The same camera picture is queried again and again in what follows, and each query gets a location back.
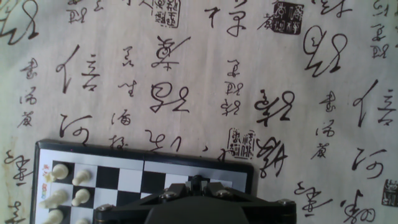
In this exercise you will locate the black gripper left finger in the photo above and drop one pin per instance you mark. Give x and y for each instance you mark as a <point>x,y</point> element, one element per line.
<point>177,189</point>

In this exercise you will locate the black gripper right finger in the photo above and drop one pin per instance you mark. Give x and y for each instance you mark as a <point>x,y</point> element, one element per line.
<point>217,189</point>

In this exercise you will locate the black framed magnetic chessboard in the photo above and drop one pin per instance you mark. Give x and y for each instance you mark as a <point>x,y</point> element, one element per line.
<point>130,180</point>

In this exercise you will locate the white chess pawn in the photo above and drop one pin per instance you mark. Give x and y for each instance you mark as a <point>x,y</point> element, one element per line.
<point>81,177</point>
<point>81,197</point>

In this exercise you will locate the white chess rook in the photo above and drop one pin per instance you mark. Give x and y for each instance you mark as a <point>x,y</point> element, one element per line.
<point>59,172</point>

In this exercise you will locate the white chess knight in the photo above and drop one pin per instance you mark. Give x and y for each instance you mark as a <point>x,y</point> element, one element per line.
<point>54,199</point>

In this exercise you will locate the white chess bishop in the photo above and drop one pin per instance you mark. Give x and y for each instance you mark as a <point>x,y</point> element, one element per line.
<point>54,216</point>

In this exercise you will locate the beige calligraphy print cloth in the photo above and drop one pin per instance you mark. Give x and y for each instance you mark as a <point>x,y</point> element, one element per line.
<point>199,62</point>

